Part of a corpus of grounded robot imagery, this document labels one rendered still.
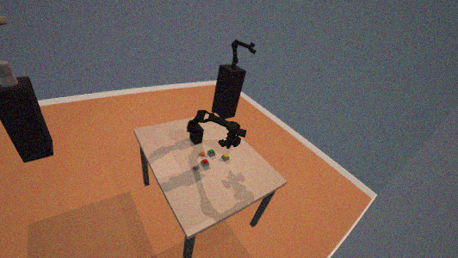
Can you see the yellow button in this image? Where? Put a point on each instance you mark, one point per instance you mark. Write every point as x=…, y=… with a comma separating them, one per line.
x=225, y=157

